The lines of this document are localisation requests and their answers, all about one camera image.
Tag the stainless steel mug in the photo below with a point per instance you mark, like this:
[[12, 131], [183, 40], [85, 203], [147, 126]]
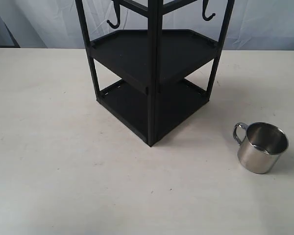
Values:
[[260, 145]]

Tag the black metal shelf rack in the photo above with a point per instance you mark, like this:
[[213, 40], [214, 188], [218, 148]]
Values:
[[152, 79]]

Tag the white backdrop curtain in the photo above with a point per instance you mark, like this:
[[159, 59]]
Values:
[[254, 24]]

